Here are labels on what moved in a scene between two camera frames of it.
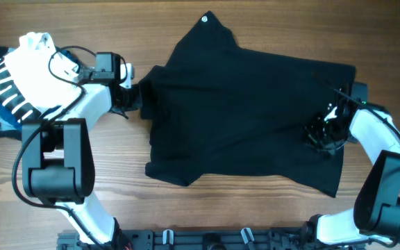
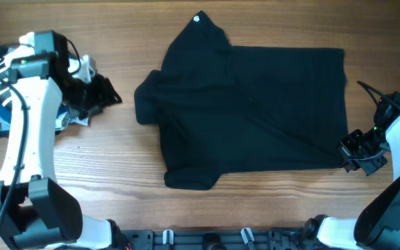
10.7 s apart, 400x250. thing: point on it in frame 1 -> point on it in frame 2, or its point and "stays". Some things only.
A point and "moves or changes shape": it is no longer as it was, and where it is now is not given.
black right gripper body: (320, 130) -> (354, 149)
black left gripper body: (130, 98) -> (87, 98)
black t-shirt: (219, 110) moves or changes shape
